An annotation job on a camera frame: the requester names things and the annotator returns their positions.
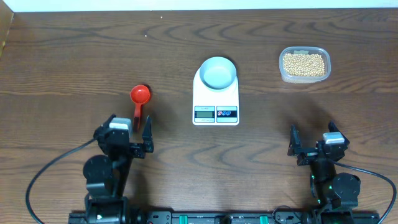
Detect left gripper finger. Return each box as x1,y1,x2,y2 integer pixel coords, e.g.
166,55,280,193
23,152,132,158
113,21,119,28
142,116,153,144
101,114,116,128

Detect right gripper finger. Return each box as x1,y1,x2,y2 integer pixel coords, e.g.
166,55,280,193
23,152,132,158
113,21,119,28
328,121,340,133
287,125,302,156

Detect red plastic measuring scoop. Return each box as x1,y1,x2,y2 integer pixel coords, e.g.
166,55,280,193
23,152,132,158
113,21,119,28
130,85,151,132

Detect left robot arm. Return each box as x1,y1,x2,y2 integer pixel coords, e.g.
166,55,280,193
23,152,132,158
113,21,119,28
83,114,154,224

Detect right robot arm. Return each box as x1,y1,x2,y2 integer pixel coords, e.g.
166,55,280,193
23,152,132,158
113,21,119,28
287,121,361,223

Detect white digital kitchen scale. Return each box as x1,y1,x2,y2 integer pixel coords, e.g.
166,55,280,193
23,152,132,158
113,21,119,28
192,68,240,126

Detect light blue bowl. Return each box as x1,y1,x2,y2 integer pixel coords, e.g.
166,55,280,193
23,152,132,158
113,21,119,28
199,57,237,90

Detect soybeans in container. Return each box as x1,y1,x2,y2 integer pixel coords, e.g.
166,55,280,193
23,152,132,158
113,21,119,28
282,53,325,77

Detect clear plastic container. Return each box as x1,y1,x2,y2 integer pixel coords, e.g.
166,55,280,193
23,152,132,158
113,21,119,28
279,46,331,84

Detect right black cable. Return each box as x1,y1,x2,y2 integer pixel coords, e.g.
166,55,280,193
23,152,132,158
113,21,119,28
329,158,398,224

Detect black cable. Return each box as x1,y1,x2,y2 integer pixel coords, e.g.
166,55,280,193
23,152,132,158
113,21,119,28
25,138,97,224
329,158,398,224

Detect left black cable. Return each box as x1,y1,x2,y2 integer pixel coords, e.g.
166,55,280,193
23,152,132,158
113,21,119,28
25,138,97,224

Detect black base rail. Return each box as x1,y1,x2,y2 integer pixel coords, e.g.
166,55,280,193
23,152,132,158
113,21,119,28
68,210,381,224

